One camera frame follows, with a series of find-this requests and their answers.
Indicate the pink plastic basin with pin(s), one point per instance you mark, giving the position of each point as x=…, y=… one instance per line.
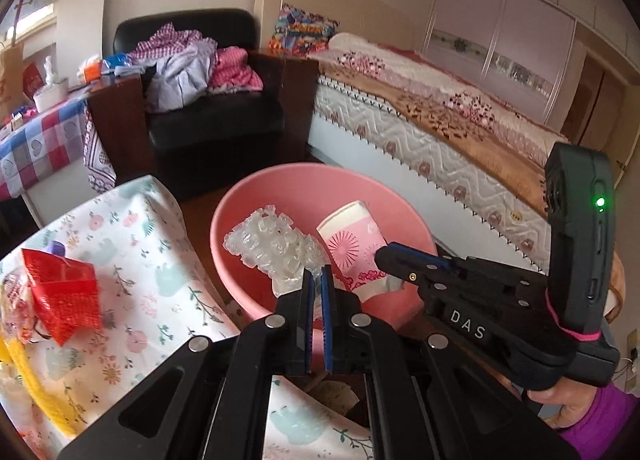
x=307, y=193

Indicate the bed with quilted mattress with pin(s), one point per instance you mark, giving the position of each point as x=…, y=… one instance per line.
x=376, y=121

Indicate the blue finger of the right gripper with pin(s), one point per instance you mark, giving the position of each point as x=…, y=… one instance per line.
x=406, y=258

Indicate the white wardrobe sliding doors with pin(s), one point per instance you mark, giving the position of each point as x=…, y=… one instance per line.
x=531, y=53

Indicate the checkered tablecloth table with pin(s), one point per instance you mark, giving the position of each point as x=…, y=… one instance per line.
x=56, y=161

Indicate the white round container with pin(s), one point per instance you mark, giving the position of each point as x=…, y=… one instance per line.
x=54, y=90

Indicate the colourful cartoon pillow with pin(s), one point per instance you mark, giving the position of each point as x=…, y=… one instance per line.
x=300, y=33

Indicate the pile of clothes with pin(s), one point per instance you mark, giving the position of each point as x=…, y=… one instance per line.
x=188, y=66

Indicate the right hand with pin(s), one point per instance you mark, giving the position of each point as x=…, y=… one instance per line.
x=574, y=399

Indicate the brown paper shopping bag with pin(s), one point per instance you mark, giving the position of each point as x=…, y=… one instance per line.
x=11, y=80

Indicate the black leather armchair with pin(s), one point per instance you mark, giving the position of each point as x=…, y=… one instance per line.
x=220, y=139

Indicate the brown leaf pattern blanket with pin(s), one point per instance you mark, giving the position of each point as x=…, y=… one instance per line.
x=523, y=178

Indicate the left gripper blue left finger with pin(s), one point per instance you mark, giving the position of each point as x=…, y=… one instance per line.
x=297, y=308

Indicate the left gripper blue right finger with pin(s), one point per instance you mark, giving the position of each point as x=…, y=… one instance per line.
x=342, y=351

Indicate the dark wooden side cabinet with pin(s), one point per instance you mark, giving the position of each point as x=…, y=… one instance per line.
x=117, y=109

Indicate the clear bubble wrap piece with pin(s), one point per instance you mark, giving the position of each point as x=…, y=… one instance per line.
x=269, y=241

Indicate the black camera box green light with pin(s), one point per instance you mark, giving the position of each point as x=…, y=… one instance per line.
x=579, y=195

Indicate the purple right sleeve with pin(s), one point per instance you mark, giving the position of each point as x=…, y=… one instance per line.
x=610, y=428

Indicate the floral white tablecloth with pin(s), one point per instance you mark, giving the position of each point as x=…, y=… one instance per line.
x=153, y=297

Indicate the pink white paper cup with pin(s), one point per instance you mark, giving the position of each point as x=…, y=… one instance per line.
x=352, y=237

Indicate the orange tissue pack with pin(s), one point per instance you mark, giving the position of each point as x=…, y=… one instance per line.
x=94, y=67

